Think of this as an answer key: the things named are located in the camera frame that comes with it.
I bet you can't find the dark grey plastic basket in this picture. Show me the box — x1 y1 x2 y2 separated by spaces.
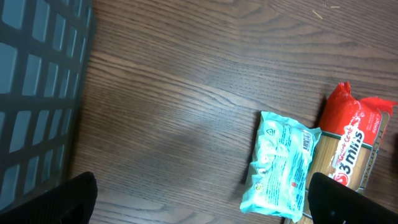
1 0 96 213

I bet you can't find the orange spaghetti packet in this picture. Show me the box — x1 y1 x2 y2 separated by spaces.
284 81 398 224

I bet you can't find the teal wet wipes packet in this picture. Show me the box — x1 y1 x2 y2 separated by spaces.
240 111 322 222

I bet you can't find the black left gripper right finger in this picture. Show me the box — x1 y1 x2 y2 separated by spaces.
308 172 397 224

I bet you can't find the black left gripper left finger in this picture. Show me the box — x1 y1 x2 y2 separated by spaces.
1 172 98 224

